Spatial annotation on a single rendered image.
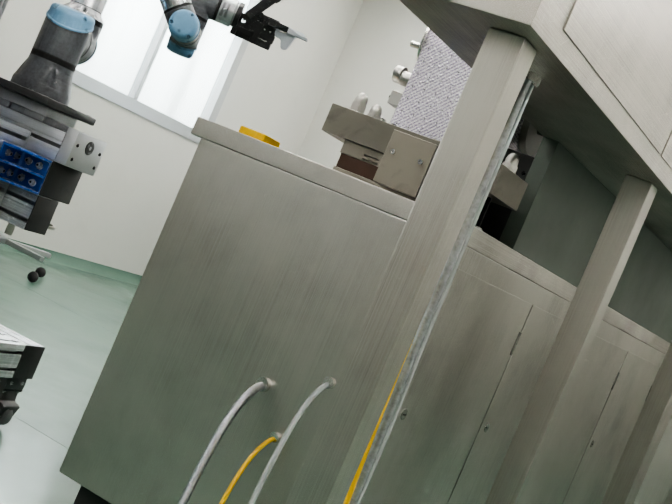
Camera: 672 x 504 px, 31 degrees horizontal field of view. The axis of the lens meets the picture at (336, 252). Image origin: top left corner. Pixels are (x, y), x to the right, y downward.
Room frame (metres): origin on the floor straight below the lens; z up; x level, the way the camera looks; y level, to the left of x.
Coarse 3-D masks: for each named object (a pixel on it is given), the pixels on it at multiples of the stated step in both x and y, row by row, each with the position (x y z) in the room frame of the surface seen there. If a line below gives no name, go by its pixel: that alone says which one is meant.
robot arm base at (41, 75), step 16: (32, 48) 3.00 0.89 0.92; (32, 64) 2.97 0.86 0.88; (48, 64) 2.97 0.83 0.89; (64, 64) 2.99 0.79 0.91; (16, 80) 2.97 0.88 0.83; (32, 80) 2.96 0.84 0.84; (48, 80) 2.98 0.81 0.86; (64, 80) 3.00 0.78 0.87; (48, 96) 2.97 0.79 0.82; (64, 96) 3.00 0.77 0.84
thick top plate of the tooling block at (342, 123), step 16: (336, 112) 2.48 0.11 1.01; (352, 112) 2.47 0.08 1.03; (336, 128) 2.48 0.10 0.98; (352, 128) 2.46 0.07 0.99; (368, 128) 2.45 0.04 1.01; (384, 128) 2.43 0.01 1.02; (400, 128) 2.41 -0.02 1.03; (368, 144) 2.44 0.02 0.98; (384, 144) 2.42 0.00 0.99; (496, 176) 2.31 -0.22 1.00; (512, 176) 2.36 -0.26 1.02; (496, 192) 2.32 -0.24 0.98; (512, 192) 2.39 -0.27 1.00; (512, 208) 2.42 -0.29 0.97
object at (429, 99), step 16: (416, 64) 2.65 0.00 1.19; (416, 80) 2.64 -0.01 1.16; (432, 80) 2.62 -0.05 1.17; (448, 80) 2.61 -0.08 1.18; (464, 80) 2.59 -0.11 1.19; (416, 96) 2.63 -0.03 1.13; (432, 96) 2.62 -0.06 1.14; (448, 96) 2.60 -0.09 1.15; (400, 112) 2.64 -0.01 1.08; (416, 112) 2.63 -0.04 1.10; (432, 112) 2.61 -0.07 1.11; (448, 112) 2.59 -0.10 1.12; (416, 128) 2.62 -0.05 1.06; (432, 128) 2.60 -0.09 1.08
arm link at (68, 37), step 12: (48, 12) 3.00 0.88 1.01; (60, 12) 2.98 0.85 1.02; (72, 12) 2.98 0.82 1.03; (48, 24) 2.98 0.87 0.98; (60, 24) 2.97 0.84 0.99; (72, 24) 2.98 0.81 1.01; (84, 24) 3.00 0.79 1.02; (48, 36) 2.98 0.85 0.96; (60, 36) 2.97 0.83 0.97; (72, 36) 2.98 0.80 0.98; (84, 36) 3.01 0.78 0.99; (36, 48) 2.99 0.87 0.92; (48, 48) 2.97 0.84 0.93; (60, 48) 2.98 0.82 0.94; (72, 48) 2.99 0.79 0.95; (84, 48) 3.04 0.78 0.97; (72, 60) 3.00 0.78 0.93
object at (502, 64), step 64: (512, 64) 1.72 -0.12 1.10; (448, 128) 1.74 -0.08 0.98; (448, 192) 1.72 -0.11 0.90; (640, 192) 2.52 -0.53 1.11; (448, 256) 1.76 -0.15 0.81; (384, 320) 1.73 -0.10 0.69; (576, 320) 2.53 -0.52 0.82; (384, 384) 1.74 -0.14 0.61; (320, 448) 1.73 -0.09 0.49; (512, 448) 2.54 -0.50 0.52; (640, 448) 3.45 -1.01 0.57
